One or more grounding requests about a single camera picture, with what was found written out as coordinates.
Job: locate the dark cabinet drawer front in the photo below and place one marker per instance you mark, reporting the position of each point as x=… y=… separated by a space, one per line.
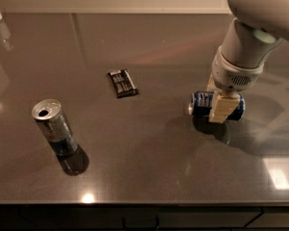
x=131 y=218

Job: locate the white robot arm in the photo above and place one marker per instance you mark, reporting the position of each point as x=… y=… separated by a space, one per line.
x=258 y=27

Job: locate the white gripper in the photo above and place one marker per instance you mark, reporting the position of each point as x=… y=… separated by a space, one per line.
x=230 y=76

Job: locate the blue pepsi can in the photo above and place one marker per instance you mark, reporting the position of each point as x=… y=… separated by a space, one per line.
x=201 y=104

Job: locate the black snack bar wrapper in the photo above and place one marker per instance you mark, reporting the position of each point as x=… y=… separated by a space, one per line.
x=123 y=83

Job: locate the tall silver energy drink can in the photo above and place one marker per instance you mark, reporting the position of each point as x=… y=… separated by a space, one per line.
x=51 y=119

